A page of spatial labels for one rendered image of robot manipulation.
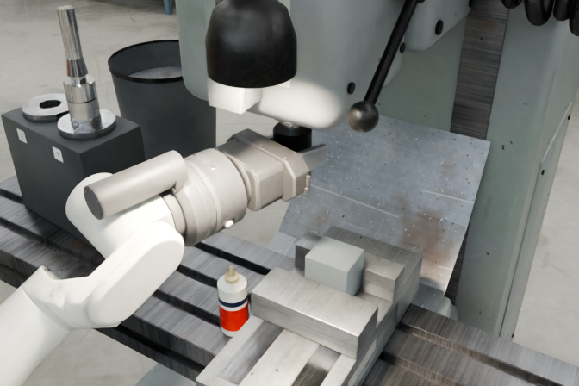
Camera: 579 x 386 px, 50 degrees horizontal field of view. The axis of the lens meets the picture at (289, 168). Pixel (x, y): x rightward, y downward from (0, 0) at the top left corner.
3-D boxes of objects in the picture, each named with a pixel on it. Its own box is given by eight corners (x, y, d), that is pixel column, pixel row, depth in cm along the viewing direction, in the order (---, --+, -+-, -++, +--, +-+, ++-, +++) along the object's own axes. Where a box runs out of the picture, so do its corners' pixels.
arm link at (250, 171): (312, 145, 67) (227, 186, 60) (310, 217, 72) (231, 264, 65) (237, 108, 75) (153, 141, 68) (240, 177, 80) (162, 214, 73)
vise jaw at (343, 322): (357, 360, 73) (358, 336, 71) (251, 314, 80) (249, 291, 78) (376, 328, 78) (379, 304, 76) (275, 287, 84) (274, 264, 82)
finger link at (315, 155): (322, 161, 77) (286, 179, 73) (323, 139, 75) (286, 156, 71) (332, 166, 76) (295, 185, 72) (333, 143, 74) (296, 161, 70)
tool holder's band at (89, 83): (91, 77, 99) (90, 71, 98) (98, 88, 95) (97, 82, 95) (61, 83, 97) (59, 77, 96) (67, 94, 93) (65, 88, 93)
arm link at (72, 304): (196, 252, 62) (96, 356, 59) (146, 206, 67) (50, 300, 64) (170, 222, 57) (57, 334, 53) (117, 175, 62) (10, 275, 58)
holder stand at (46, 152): (98, 252, 102) (77, 146, 92) (23, 206, 113) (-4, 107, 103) (154, 219, 110) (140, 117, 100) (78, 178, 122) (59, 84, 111)
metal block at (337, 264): (345, 308, 79) (347, 272, 76) (303, 292, 82) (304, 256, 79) (362, 284, 83) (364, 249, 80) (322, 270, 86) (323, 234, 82)
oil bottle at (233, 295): (238, 341, 85) (234, 280, 80) (214, 330, 87) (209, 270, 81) (254, 323, 88) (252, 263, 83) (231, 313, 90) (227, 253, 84)
